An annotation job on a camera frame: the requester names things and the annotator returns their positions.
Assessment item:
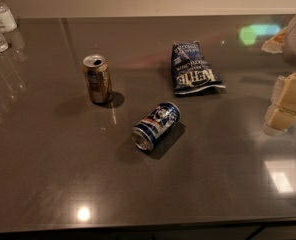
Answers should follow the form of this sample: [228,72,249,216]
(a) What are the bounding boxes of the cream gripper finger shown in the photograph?
[263,105,296,136]
[271,72,296,114]

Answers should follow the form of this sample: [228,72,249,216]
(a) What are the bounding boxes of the blue pepsi can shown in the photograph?
[131,102,181,151]

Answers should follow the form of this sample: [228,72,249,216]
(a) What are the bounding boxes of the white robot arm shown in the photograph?
[262,15,296,136]

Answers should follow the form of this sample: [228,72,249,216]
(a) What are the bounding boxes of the gold brown soda can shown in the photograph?
[83,54,112,104]

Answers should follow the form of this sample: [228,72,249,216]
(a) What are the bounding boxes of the blue kettle chips bag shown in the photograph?
[171,41,225,95]

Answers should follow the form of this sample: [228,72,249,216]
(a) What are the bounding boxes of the white hand sanitizer bottle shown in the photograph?
[0,2,17,33]

